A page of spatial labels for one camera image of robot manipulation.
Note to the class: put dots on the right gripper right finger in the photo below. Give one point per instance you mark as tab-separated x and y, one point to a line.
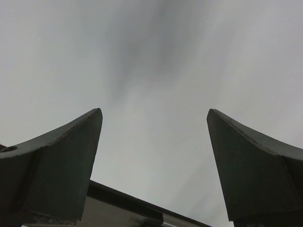
261	178

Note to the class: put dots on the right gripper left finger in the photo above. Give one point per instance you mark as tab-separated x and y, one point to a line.
44	181

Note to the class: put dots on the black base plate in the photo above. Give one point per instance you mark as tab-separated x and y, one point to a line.
107	207

